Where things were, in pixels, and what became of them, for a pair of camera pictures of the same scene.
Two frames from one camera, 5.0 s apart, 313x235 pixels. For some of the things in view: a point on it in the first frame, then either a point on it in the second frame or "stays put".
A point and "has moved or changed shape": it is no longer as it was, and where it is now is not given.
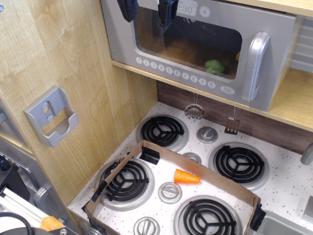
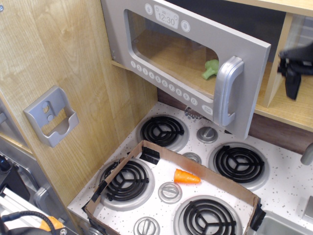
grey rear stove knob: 207,135 stays put
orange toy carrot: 182,176 stays put
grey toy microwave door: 238,51 has moved or changed shape
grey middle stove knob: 193,156 stays put
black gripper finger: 167,11 → 299,59
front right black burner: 209,215 stays put
